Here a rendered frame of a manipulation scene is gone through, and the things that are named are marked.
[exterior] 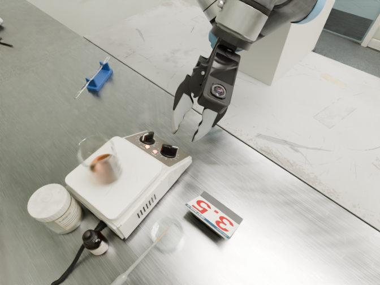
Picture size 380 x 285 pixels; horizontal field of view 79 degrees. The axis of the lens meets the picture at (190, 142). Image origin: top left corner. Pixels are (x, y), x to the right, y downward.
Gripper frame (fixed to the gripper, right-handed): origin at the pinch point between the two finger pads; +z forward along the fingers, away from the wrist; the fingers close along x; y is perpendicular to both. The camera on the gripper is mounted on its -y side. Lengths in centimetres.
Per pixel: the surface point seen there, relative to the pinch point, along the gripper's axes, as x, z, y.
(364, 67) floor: -153, -35, 207
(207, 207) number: -8.4, 6.6, -10.4
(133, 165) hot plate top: 6.7, 4.2, -9.9
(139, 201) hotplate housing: 3.4, 7.1, -14.1
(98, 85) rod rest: 25.9, 8.0, 20.8
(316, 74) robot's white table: -31.5, -18.7, 33.3
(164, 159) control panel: 2.0, 3.7, -5.6
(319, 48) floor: -116, -32, 235
